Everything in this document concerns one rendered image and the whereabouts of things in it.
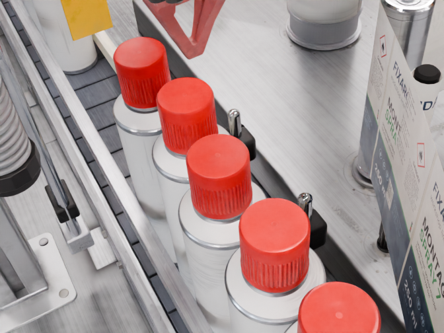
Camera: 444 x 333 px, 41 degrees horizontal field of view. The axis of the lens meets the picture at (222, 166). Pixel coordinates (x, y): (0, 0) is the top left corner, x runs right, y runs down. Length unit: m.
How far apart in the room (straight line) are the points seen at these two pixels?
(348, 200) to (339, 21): 0.23
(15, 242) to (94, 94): 0.22
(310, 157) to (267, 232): 0.31
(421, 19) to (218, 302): 0.24
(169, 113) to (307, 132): 0.29
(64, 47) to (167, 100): 0.37
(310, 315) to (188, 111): 0.14
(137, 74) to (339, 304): 0.19
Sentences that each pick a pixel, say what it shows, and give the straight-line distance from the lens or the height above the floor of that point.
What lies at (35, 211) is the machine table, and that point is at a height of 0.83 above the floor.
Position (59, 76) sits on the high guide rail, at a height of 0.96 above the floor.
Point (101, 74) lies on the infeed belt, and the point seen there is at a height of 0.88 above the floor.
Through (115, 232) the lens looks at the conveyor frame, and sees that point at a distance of 0.54.
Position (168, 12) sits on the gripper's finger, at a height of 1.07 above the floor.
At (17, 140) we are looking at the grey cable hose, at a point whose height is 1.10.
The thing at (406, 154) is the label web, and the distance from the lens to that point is 0.40.
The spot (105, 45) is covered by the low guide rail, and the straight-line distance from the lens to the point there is 0.69.
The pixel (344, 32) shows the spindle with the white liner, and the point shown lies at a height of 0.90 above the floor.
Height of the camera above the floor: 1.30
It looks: 48 degrees down
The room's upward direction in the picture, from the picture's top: 6 degrees counter-clockwise
